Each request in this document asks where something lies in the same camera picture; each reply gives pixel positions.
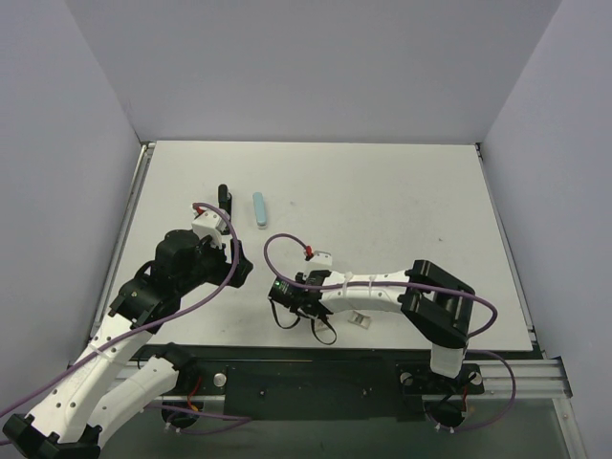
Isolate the black stapler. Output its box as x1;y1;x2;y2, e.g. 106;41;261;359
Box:
217;184;232;216

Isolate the blue and white stapler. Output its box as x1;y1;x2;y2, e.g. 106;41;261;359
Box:
252;191;268;229

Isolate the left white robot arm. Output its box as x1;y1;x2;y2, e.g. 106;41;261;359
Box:
3;229;252;458

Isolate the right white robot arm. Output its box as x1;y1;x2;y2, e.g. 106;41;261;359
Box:
268;251;474;391

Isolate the open white staple box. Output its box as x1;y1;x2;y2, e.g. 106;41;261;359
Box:
348;311;372;330

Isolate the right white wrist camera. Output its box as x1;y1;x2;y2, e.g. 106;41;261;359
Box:
305;246;333;271

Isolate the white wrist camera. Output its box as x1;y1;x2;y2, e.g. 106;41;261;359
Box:
191;203;230;249
305;246;333;271

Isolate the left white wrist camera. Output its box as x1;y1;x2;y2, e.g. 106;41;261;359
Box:
191;203;230;249

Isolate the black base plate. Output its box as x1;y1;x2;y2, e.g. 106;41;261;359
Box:
170;346;484;421

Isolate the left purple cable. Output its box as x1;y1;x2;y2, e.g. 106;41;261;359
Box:
0;203;252;435

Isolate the aluminium frame rail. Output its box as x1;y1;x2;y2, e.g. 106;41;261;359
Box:
98;141;570;399

